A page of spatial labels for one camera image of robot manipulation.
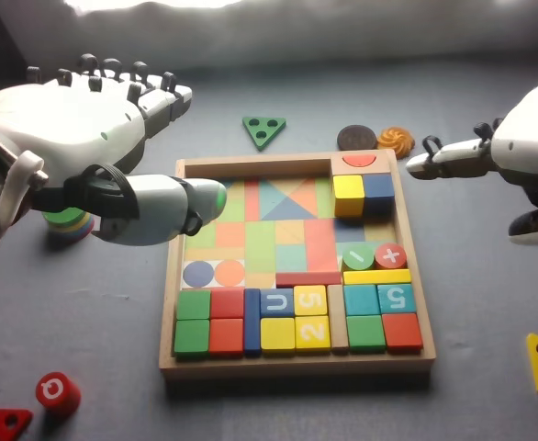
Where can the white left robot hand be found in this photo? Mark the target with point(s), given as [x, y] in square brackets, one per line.
[67, 119]

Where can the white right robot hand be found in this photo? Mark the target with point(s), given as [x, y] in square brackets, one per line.
[535, 138]

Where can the green cylinder with minus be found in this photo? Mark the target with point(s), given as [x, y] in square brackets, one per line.
[357, 258]

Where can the stack of coloured rings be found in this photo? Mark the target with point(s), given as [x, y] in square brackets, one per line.
[74, 235]

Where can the orange swirl cookie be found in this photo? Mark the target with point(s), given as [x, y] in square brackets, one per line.
[395, 142]

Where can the blue cube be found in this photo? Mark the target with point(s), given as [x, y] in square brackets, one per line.
[379, 193]

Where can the round chocolate cookie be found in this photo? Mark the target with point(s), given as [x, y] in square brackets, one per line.
[357, 138]

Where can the grey table cloth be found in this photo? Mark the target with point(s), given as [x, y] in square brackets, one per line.
[90, 298]

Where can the yellow cube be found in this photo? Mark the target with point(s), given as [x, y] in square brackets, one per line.
[349, 195]

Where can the green triangle with holes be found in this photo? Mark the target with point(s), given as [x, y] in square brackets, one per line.
[263, 127]

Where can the red peg block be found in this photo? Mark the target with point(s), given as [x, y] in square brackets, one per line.
[58, 392]

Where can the red triangle with holes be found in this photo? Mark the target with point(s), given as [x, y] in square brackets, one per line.
[3, 425]

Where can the wooden puzzle tray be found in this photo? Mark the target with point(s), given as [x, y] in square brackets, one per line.
[296, 367]

